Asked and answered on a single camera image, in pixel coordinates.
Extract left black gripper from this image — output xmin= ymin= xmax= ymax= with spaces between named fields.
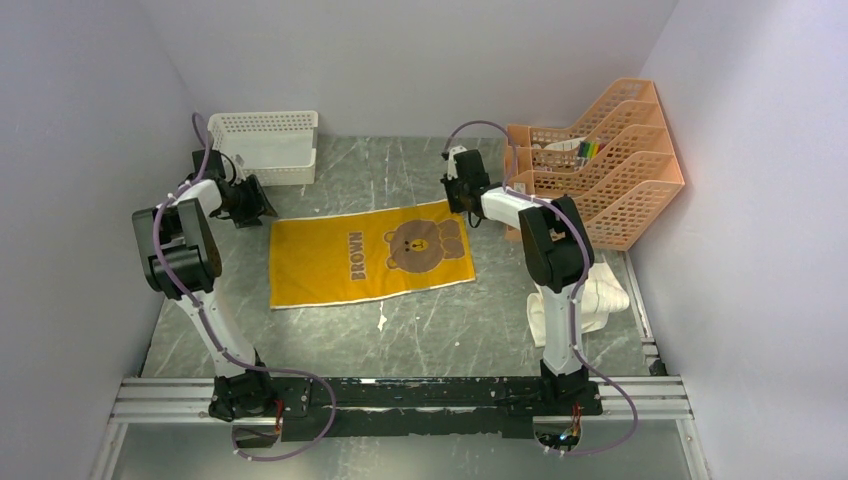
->
xmin=219 ymin=175 xmax=281 ymax=230

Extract yellow brown bear towel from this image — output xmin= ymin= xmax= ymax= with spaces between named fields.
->
xmin=269 ymin=201 xmax=476 ymax=310

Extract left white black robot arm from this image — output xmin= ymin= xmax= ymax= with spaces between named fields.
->
xmin=132 ymin=149 xmax=283 ymax=422

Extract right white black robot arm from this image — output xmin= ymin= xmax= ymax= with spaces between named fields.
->
xmin=441 ymin=146 xmax=594 ymax=414

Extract white plastic basket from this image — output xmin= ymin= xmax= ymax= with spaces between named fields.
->
xmin=207 ymin=110 xmax=319 ymax=186

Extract colourful pens in organizer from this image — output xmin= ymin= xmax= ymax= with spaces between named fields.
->
xmin=577 ymin=140 xmax=603 ymax=162

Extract orange plastic file organizer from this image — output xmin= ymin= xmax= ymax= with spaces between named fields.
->
xmin=503 ymin=78 xmax=685 ymax=252

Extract white crumpled towel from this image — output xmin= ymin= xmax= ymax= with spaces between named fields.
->
xmin=526 ymin=262 xmax=630 ymax=348

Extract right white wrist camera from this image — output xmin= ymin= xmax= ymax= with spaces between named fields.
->
xmin=442 ymin=145 xmax=467 ymax=180

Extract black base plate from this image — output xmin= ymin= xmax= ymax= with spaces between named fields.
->
xmin=231 ymin=376 xmax=603 ymax=441

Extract aluminium rail frame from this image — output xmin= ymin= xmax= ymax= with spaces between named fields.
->
xmin=91 ymin=253 xmax=712 ymax=479

